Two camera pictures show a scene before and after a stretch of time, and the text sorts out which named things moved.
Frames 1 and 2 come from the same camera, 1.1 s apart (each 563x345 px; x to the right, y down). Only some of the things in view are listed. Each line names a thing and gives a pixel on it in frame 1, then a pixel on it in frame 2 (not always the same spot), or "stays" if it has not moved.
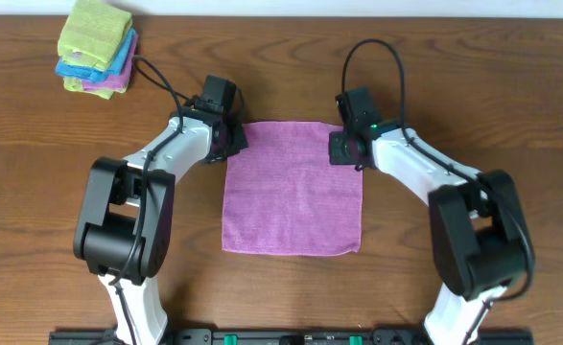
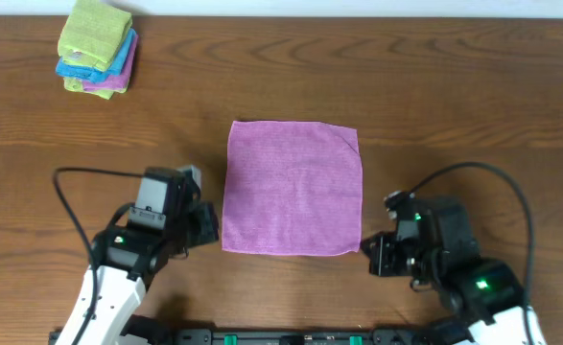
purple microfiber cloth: x=284 y=197 stays
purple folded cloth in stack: x=119 y=80 stays
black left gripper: x=235 y=141 → x=204 y=223
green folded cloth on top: x=93 y=34 stays
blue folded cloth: x=117 y=67 stays
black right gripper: x=340 y=149 → x=383 y=254
